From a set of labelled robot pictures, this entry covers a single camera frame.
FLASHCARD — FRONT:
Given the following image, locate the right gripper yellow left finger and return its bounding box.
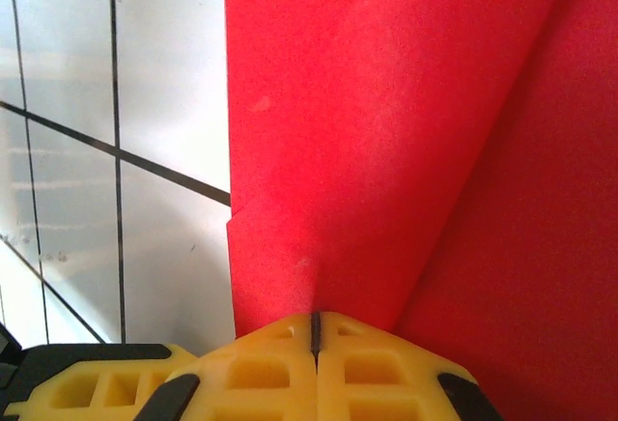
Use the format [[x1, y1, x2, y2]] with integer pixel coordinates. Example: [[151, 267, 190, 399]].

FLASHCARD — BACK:
[[138, 312, 319, 421]]

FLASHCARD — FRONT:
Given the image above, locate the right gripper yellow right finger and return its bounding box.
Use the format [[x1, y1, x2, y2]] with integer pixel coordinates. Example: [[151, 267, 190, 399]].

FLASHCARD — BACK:
[[316, 311, 504, 421]]

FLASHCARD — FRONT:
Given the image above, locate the red square paper sheet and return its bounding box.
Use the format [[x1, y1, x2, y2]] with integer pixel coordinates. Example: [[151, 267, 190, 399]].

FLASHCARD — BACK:
[[223, 0, 618, 421]]

